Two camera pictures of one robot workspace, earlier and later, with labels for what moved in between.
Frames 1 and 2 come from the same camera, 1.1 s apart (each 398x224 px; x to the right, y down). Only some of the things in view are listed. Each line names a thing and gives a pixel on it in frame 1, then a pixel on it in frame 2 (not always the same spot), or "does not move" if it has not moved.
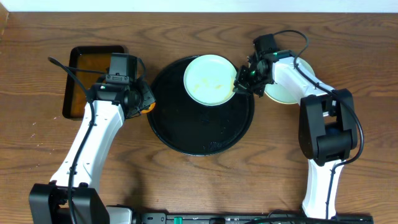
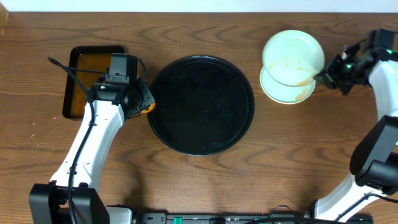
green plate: [275, 91] does not move
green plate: [209, 79] → [293, 58]
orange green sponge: [150, 108] does not move
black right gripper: [240, 84] → [326, 76]
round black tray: [185, 127] does not move
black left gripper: [142, 89] does not move
